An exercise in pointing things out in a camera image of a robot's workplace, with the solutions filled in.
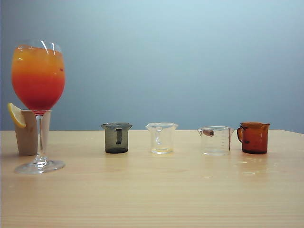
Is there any amber glass measuring cup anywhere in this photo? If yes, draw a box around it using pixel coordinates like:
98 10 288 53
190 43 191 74
236 122 271 154

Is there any plain clear measuring cup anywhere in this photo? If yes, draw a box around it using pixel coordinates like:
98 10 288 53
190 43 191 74
145 122 179 155

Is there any smoky grey measuring cup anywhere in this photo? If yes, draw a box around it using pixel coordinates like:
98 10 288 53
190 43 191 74
100 122 133 154

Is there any clear measuring cup printed scale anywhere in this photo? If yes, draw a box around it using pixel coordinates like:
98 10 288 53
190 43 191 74
197 125 236 157

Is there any light wooden cup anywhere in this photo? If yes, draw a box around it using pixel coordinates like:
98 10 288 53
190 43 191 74
14 109 52 157

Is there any stemmed wine glass with juice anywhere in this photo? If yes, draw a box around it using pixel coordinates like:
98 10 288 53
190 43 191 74
11 39 67 175

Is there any yellow lemon slice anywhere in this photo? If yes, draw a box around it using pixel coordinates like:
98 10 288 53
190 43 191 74
7 102 27 129

